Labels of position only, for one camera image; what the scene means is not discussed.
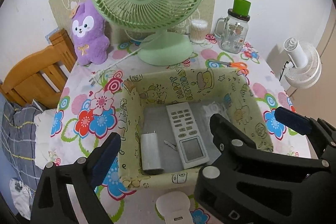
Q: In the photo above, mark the yellow cartoon fabric storage box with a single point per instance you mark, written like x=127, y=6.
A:
x=177, y=86

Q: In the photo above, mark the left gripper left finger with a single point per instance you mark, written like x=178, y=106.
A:
x=52, y=202

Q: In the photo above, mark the purple plush toy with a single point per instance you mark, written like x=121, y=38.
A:
x=88, y=35

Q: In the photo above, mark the clear box of floss picks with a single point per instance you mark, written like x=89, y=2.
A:
x=215, y=108

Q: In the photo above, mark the black car key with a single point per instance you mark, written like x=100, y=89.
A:
x=171, y=145

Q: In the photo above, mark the cotton swab container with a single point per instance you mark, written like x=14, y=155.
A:
x=198, y=29

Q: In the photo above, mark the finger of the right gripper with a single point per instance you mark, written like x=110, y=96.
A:
x=249, y=179
x=320, y=133

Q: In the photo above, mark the glass mug jar green lid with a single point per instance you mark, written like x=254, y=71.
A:
x=231, y=31

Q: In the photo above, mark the white 45W charger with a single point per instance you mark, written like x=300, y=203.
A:
x=150, y=156

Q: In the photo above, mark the white square power adapter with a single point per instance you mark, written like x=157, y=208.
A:
x=174, y=207

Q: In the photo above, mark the floral tablecloth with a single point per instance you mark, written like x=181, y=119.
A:
x=89, y=109

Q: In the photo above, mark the orange handled scissors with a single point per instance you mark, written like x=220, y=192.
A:
x=240, y=66

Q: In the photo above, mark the crumpled clothes on floor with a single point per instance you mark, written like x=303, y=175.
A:
x=22, y=198

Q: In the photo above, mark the white standing fan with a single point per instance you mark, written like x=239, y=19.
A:
x=307, y=66

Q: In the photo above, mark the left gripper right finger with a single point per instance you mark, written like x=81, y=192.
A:
x=249, y=179

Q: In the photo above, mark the white remote control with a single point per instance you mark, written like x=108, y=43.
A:
x=189, y=142

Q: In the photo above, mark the grey plaid blanket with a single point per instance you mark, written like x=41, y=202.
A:
x=18, y=141

